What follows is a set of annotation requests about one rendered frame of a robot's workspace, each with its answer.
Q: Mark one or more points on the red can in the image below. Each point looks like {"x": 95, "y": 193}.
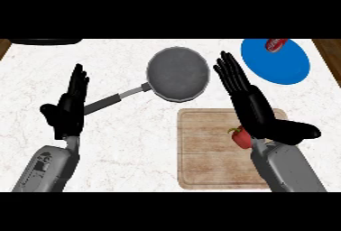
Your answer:
{"x": 275, "y": 44}

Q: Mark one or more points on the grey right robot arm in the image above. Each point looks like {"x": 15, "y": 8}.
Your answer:
{"x": 284, "y": 167}

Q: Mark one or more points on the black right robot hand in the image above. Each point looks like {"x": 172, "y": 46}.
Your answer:
{"x": 256, "y": 109}

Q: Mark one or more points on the grey frying pan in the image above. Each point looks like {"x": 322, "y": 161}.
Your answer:
{"x": 177, "y": 74}

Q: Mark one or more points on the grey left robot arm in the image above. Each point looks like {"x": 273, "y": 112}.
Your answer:
{"x": 49, "y": 167}

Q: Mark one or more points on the wooden cutting board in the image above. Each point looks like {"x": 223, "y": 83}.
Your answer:
{"x": 213, "y": 153}

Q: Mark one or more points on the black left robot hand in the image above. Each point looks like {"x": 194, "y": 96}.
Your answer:
{"x": 68, "y": 109}

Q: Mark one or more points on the red bell pepper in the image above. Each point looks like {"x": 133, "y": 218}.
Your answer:
{"x": 241, "y": 138}

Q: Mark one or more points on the blue round plate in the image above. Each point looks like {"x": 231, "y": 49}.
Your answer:
{"x": 278, "y": 64}

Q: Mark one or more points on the black round appliance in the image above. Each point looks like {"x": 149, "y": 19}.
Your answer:
{"x": 45, "y": 41}

